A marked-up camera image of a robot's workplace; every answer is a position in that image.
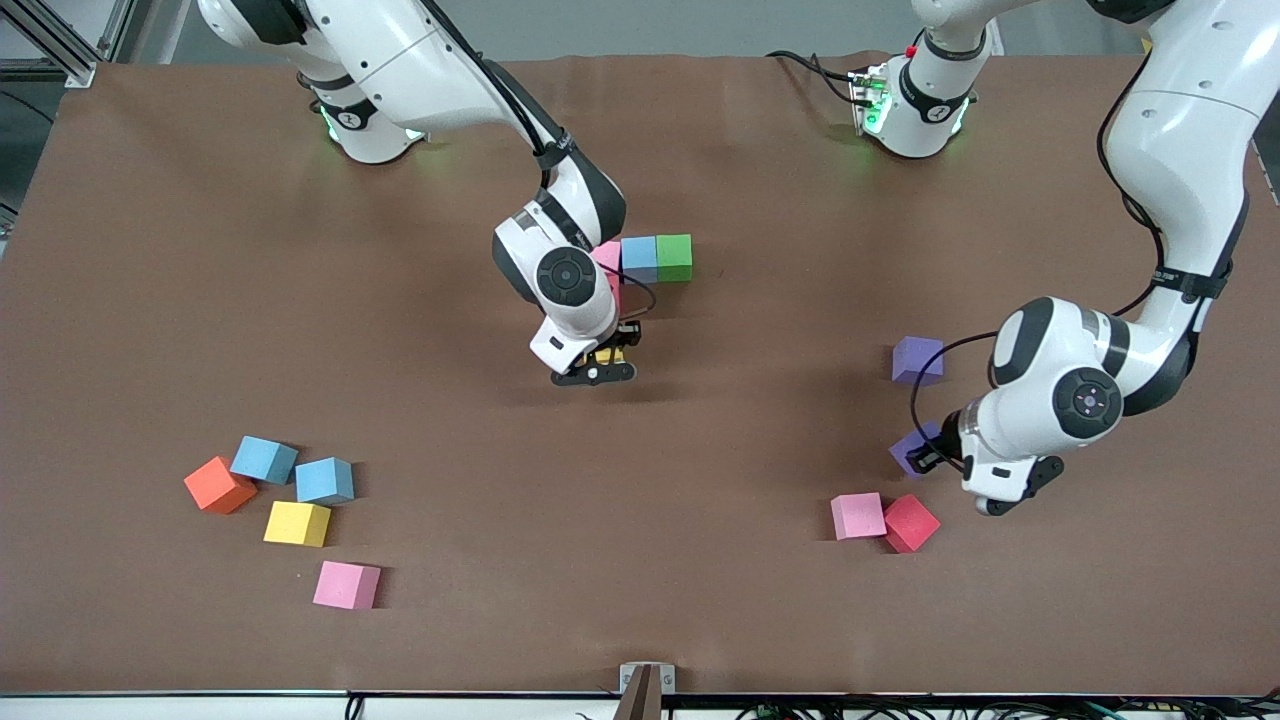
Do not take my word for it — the purple foam block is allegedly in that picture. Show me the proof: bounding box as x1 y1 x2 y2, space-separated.
892 336 945 386
889 420 946 479

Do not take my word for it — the blue foam block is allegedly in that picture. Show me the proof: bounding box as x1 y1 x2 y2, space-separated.
230 436 299 486
295 457 355 504
621 236 659 286

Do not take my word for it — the green foam block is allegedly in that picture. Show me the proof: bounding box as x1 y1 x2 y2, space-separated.
656 234 694 283

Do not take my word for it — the orange foam block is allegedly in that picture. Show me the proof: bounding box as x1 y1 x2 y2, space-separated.
184 456 258 515

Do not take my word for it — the table cover mat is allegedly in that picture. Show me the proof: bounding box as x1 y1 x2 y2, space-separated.
0 52 1280 698

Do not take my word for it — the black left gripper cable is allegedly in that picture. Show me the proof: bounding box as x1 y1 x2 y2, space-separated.
908 333 1001 456

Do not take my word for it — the black left arm base cable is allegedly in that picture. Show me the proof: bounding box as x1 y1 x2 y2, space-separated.
765 48 861 106

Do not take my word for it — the grey metal bracket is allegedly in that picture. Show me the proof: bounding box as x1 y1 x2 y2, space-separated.
615 662 676 720

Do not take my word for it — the aluminium frame profile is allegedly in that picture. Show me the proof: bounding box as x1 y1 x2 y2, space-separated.
15 0 137 89

